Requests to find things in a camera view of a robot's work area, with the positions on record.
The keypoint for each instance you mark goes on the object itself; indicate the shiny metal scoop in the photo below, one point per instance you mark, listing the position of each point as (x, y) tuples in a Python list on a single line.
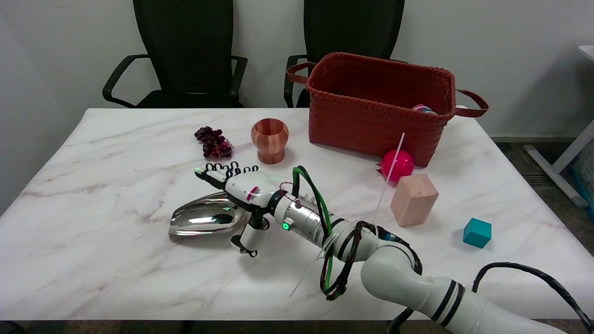
[(204, 219)]

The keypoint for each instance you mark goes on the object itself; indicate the black mesh office chair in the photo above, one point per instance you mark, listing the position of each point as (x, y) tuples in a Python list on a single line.
[(185, 51), (352, 28)]

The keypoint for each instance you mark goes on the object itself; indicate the white desk frame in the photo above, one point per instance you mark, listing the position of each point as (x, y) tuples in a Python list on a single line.
[(564, 157)]

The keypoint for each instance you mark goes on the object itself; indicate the pink and teal toy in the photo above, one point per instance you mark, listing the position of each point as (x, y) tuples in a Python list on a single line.
[(423, 109)]

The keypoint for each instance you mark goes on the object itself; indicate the white plastic zip tie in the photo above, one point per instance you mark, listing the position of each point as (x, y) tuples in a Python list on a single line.
[(389, 176)]

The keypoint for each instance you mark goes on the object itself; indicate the blue storage box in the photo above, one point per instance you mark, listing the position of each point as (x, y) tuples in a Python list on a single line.
[(585, 176)]

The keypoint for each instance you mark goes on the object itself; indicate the red woven basket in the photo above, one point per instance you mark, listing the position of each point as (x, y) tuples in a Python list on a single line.
[(371, 111)]

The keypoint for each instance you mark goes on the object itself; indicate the pink ball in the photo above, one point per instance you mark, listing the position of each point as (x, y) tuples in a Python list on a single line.
[(397, 164)]

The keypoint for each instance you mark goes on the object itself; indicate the wooden mortar cup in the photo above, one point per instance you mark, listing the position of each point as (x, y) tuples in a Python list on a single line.
[(270, 139)]

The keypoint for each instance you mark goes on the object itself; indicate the teal cube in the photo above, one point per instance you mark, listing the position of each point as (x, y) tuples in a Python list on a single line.
[(477, 233)]

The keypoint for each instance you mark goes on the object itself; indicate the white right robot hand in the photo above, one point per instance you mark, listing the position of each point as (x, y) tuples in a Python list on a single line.
[(241, 186)]

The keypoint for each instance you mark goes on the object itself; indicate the light wooden block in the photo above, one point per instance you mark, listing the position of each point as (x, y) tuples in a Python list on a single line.
[(414, 199)]

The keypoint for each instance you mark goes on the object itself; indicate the dark purple grape bunch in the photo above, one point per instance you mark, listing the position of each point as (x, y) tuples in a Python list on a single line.
[(214, 143)]

